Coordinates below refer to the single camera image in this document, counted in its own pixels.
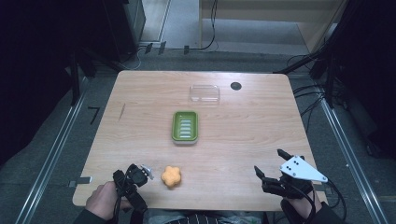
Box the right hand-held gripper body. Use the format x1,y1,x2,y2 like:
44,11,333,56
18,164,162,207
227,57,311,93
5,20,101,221
261,154,330,201

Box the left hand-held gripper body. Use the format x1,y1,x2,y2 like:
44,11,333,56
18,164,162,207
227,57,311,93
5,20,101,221
112,162,155,213

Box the orange flower-shaped soap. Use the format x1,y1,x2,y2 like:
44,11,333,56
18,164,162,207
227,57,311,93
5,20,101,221
160,165,182,189

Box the green soap dish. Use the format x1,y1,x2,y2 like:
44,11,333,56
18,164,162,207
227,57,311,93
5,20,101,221
171,110,200,146

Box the clear plastic lid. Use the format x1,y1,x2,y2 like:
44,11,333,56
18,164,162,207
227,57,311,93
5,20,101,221
189,84,221,105

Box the person's right hand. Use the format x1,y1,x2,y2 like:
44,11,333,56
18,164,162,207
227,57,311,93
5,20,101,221
285,189,324,219

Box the person's left hand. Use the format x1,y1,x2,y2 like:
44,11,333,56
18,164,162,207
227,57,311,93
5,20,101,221
85,181,133,221

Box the person's striped clothing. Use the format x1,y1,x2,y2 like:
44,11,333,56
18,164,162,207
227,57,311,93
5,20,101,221
144,210,264,224

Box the black hex key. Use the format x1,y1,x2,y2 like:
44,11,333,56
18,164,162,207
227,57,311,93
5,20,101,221
87,105,101,126

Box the light wooden furniture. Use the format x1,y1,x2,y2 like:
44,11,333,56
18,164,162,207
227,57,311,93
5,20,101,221
198,0,348,54

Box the black cabinet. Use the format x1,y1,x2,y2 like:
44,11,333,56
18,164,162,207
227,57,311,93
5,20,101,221
101,0,148,63

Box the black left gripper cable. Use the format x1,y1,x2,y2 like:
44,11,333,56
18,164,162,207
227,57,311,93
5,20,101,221
112,174,132,224

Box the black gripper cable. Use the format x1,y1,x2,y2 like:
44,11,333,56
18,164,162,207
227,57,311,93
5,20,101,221
323,179,348,222
112,174,132,224

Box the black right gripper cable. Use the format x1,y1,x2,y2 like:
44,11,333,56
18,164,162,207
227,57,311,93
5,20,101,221
323,179,348,222

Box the metal floor rail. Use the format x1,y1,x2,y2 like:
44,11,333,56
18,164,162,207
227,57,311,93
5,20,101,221
14,77,90,224
318,96,390,224

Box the silver metal bracket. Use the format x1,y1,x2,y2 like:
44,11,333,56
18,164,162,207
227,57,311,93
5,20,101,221
68,175,93,188

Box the bundle of black floor cables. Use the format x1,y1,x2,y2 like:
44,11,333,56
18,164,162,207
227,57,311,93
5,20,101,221
286,54,331,132

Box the black hanging cable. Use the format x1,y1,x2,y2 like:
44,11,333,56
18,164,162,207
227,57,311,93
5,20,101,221
190,0,219,51

